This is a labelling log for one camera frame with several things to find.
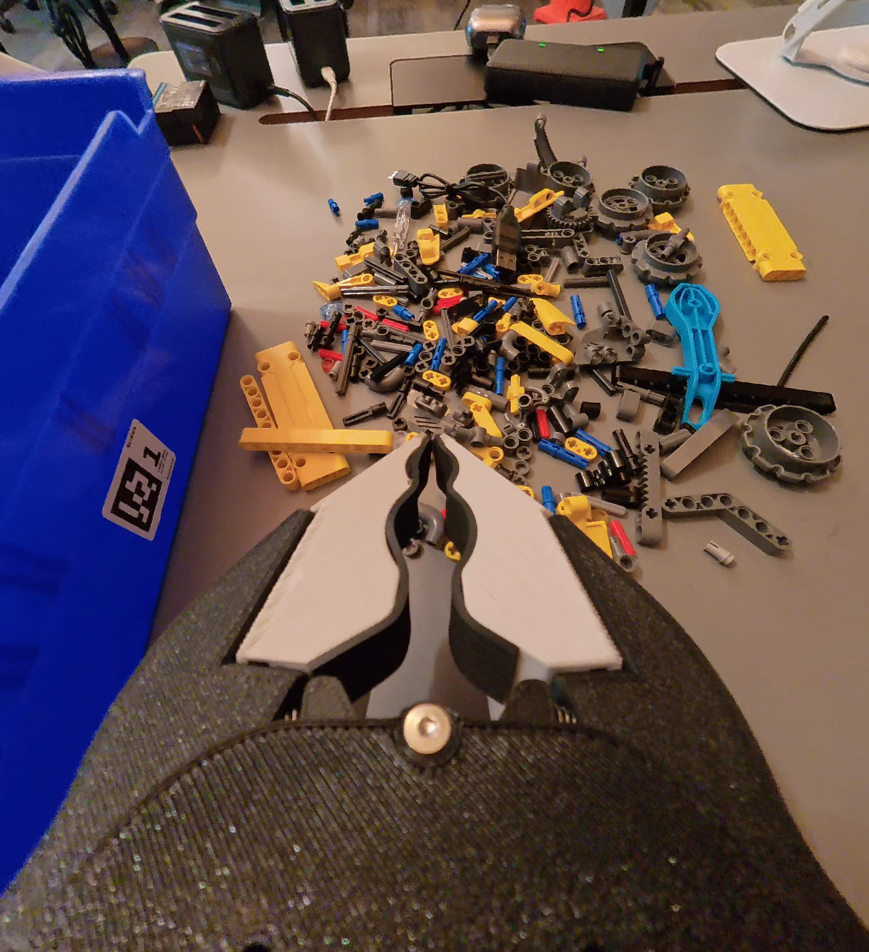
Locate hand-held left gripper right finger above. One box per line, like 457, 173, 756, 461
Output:
434, 435, 625, 706

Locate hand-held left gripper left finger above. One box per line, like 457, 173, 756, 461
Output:
235, 433, 437, 676

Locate pile of small brick pieces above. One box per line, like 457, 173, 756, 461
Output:
304, 112, 796, 574

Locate long yellow brick beam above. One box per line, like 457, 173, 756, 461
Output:
239, 427, 394, 455

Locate yellow brick panel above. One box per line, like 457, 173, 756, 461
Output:
254, 341, 351, 492
717, 183, 807, 284

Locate grey angled brick beam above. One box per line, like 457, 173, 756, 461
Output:
658, 491, 793, 556

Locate grey toy wheel hub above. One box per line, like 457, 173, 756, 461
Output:
740, 404, 845, 486

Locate cyan brick separator tool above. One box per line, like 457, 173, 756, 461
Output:
665, 283, 741, 431

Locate long black brick beam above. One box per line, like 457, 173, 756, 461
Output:
617, 364, 837, 417

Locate blue plastic bin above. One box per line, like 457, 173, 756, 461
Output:
0, 68, 233, 938

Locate thin black flexible rod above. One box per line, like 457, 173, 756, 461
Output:
777, 316, 830, 388

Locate small black battery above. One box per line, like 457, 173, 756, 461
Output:
153, 80, 221, 146

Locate flat black power adapter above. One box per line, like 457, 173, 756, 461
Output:
485, 39, 665, 113

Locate black battery charger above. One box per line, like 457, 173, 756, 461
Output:
278, 0, 351, 89
161, 3, 275, 107

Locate small silver device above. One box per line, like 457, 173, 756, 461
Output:
466, 3, 528, 55

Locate white metal book stand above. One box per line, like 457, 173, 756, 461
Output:
716, 0, 869, 135

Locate black usb cable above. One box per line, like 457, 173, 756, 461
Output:
388, 170, 526, 280

